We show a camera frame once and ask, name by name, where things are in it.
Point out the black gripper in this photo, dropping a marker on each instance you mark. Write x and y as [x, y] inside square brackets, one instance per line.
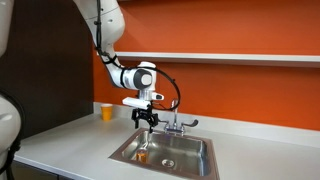
[145, 113]

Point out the orange soda can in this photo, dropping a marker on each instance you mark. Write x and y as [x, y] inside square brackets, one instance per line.
[142, 156]

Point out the round sink drain strainer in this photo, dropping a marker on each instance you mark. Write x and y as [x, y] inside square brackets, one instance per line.
[167, 162]

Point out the stainless steel sink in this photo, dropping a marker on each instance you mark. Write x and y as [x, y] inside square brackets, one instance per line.
[186, 150]

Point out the white counter backsplash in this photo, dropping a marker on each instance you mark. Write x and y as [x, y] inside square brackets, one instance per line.
[260, 130]

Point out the dark under-counter cabinet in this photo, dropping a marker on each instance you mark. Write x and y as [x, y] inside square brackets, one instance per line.
[33, 172]

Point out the chrome faucet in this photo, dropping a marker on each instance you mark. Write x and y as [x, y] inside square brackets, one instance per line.
[174, 126]

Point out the orange paper cup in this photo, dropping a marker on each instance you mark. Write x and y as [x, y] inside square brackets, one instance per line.
[106, 112]

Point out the dark wood cabinet panel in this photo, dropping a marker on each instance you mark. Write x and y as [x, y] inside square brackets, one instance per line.
[53, 73]

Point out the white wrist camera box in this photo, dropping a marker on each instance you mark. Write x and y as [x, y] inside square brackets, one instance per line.
[135, 102]

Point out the long white wall shelf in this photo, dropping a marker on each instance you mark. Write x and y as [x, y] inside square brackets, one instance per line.
[216, 58]

